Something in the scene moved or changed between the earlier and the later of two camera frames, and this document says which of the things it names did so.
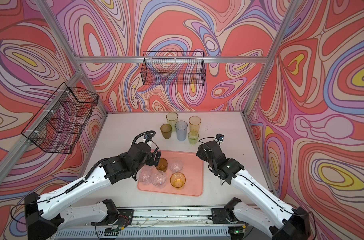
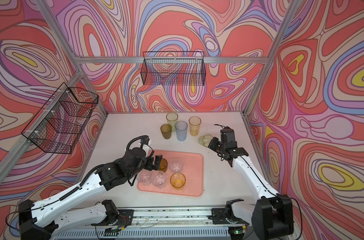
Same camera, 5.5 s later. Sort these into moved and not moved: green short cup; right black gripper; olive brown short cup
Moved: right black gripper; green short cup
Not moved: olive brown short cup
